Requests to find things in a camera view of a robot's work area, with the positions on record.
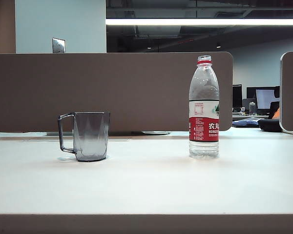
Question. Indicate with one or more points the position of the clear water bottle red label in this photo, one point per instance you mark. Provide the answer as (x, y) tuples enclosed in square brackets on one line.
[(203, 131)]

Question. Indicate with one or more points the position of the transparent grey plastic mug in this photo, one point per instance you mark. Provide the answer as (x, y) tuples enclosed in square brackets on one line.
[(91, 141)]

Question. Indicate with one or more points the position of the dark drinking bottle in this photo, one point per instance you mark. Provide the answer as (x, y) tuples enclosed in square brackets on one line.
[(252, 108)]

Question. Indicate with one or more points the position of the wide brown desk partition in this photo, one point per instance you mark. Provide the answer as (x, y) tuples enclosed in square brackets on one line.
[(112, 90)]

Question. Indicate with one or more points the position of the black unlit monitor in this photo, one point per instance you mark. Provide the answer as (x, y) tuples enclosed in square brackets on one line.
[(237, 96)]

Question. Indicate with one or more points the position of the blue cloth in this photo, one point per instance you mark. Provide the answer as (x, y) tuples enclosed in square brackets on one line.
[(246, 122)]

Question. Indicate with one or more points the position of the long ceiling light strip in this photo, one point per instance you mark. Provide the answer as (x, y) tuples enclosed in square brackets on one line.
[(185, 22)]

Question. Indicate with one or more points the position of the lit computer monitor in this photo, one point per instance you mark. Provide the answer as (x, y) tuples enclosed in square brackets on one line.
[(265, 98)]

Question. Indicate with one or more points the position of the black round cushion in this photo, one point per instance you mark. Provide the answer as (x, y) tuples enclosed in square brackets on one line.
[(269, 125)]

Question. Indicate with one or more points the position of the person in orange shirt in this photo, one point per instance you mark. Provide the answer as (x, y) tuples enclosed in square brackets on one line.
[(277, 114)]

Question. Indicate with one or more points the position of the metal wall switch plate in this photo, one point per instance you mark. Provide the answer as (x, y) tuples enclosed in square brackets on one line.
[(58, 45)]

